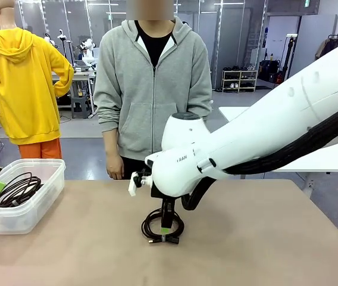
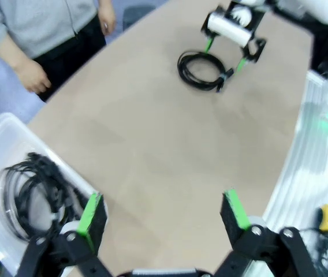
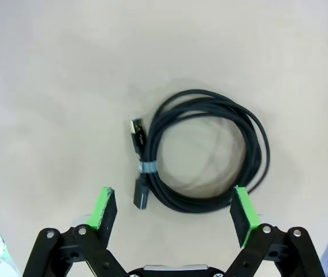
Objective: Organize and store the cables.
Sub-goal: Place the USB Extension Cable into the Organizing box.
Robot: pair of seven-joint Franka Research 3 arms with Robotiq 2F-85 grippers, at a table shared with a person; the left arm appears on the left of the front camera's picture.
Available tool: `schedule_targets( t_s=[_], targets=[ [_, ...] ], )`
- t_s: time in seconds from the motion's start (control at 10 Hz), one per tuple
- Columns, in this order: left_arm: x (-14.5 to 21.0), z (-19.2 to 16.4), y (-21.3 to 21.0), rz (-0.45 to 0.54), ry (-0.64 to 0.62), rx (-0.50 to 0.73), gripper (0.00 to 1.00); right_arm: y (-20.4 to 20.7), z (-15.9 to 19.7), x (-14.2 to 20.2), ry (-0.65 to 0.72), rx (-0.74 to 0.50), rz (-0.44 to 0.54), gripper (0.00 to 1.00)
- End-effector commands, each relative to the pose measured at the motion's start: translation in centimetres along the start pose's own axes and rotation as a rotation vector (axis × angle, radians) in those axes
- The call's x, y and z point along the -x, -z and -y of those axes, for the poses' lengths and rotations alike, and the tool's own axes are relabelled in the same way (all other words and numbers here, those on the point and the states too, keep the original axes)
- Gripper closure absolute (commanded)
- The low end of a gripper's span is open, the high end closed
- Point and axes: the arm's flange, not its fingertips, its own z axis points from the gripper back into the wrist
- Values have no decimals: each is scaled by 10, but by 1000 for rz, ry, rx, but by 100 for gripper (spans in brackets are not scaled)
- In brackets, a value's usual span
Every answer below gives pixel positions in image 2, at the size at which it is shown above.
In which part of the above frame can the white ribbed base platform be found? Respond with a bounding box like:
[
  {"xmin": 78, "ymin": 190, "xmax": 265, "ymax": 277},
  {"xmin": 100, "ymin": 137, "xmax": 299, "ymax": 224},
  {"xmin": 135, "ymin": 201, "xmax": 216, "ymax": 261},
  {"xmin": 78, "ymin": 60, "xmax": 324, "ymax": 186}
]
[{"xmin": 262, "ymin": 70, "xmax": 328, "ymax": 277}]

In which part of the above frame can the clear plastic storage container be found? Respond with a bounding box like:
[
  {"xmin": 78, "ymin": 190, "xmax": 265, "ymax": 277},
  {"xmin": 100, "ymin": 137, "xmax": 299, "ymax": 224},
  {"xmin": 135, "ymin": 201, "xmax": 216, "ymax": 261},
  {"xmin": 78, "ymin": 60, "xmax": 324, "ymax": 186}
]
[{"xmin": 0, "ymin": 112, "xmax": 104, "ymax": 271}]

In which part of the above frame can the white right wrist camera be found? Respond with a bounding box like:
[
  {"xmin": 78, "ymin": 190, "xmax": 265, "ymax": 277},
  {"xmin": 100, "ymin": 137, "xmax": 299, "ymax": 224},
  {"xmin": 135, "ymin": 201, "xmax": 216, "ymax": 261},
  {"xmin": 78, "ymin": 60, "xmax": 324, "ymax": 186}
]
[{"xmin": 206, "ymin": 10, "xmax": 254, "ymax": 48}]

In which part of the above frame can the person's right forearm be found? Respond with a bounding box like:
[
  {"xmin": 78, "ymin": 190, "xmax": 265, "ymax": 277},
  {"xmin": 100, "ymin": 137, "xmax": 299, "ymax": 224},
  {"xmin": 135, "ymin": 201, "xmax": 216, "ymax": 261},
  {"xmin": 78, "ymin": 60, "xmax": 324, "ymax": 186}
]
[{"xmin": 0, "ymin": 28, "xmax": 35, "ymax": 72}]

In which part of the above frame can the black USB extension cable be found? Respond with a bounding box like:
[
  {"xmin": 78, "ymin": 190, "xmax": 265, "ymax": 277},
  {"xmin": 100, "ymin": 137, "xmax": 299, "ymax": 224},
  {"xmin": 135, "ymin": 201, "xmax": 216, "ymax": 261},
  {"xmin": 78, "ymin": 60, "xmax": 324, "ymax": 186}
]
[
  {"xmin": 177, "ymin": 50, "xmax": 234, "ymax": 93},
  {"xmin": 19, "ymin": 161, "xmax": 85, "ymax": 231}
]

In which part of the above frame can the person's right hand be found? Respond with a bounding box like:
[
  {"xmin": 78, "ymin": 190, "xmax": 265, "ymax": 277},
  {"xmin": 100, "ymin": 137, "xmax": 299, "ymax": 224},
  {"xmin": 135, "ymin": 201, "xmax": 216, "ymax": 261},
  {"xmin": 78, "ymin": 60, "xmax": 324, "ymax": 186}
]
[{"xmin": 16, "ymin": 58, "xmax": 53, "ymax": 93}]

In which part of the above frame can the person in grey hoodie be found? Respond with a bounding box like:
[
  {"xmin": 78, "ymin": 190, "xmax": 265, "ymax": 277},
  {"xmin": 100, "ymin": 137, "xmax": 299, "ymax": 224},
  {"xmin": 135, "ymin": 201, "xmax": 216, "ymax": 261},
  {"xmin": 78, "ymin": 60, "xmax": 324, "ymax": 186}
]
[{"xmin": 0, "ymin": 0, "xmax": 117, "ymax": 103}]

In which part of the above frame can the person's left hand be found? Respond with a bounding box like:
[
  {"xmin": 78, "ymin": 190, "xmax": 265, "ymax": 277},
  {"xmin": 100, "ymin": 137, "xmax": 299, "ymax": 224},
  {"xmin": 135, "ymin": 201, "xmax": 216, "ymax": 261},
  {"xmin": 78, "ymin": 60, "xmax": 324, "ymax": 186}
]
[{"xmin": 98, "ymin": 0, "xmax": 117, "ymax": 37}]

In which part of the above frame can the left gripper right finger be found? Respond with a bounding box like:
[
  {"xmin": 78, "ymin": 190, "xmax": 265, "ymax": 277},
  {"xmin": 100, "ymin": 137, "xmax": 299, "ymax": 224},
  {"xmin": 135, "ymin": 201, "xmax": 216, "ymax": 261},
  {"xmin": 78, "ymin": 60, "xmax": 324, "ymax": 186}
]
[{"xmin": 215, "ymin": 189, "xmax": 318, "ymax": 277}]

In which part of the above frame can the thick black cable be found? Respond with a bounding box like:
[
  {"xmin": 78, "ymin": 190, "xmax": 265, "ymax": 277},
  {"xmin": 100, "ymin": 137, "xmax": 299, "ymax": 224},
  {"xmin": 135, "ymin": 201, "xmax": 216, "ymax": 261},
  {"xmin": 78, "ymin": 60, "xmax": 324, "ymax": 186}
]
[{"xmin": 0, "ymin": 164, "xmax": 38, "ymax": 242}]

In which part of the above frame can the black power cord with plug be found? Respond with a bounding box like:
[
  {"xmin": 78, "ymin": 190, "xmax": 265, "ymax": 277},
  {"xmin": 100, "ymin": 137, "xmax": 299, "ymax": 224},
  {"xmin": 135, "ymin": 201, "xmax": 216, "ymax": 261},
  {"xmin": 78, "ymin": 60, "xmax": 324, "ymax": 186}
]
[{"xmin": 25, "ymin": 152, "xmax": 66, "ymax": 188}]

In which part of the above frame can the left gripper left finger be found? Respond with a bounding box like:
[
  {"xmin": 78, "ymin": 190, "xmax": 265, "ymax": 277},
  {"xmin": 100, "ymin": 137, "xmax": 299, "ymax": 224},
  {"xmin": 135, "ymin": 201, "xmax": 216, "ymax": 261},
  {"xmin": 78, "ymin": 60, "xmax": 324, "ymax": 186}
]
[{"xmin": 14, "ymin": 192, "xmax": 115, "ymax": 277}]

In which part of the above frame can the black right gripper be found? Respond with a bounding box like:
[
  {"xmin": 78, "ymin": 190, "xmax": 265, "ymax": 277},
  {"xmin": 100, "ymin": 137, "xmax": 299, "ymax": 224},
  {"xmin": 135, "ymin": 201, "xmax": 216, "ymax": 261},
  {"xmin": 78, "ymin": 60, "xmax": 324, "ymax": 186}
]
[{"xmin": 200, "ymin": 0, "xmax": 268, "ymax": 76}]

